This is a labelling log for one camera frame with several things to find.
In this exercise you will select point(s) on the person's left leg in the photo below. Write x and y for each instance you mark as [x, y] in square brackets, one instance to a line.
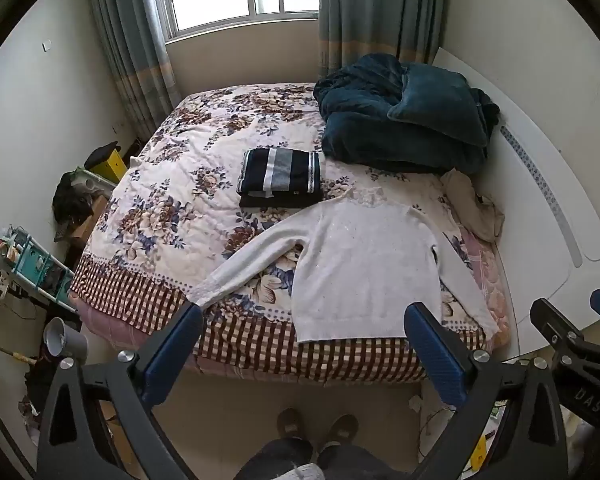
[275, 460]

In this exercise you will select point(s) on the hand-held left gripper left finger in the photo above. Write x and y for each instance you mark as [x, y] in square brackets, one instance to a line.
[172, 355]

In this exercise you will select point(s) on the cardboard box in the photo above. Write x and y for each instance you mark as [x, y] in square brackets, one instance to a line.
[92, 215]

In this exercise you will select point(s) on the person's shoe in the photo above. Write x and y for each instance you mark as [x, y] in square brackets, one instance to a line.
[290, 425]
[341, 430]

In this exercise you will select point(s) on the person's left shoe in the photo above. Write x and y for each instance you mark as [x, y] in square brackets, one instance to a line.
[290, 425]

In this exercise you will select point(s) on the crumpled beige cloth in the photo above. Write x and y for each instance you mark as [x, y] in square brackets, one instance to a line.
[472, 210]

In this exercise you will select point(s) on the white knit sweater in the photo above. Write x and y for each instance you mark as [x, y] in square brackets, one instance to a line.
[360, 270]

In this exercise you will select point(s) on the dark teal plush blanket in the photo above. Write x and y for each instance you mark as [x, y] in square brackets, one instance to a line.
[380, 135]

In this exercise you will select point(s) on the black bag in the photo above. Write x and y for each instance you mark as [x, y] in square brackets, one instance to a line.
[72, 205]

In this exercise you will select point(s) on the person's right shoe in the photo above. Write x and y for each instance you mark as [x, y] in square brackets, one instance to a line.
[341, 430]

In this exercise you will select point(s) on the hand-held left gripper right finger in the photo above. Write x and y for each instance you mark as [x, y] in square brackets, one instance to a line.
[435, 355]

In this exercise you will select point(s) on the white bed headboard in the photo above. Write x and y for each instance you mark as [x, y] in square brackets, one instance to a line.
[540, 230]

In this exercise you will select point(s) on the grey-green curtain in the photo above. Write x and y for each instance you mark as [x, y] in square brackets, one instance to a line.
[130, 35]
[370, 10]

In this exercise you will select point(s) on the grey cup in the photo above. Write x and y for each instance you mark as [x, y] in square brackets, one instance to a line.
[70, 342]

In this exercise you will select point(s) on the yellow box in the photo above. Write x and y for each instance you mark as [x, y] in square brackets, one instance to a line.
[111, 167]

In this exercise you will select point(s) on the folded dark striped sweater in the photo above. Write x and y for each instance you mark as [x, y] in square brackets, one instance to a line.
[280, 175]

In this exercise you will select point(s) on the floral checked bed blanket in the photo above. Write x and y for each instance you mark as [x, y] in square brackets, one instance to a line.
[190, 200]

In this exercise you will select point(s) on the teal storage rack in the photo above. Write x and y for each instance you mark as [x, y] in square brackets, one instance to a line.
[35, 265]

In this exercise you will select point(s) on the small yellow object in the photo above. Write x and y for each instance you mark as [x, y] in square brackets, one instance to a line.
[479, 455]

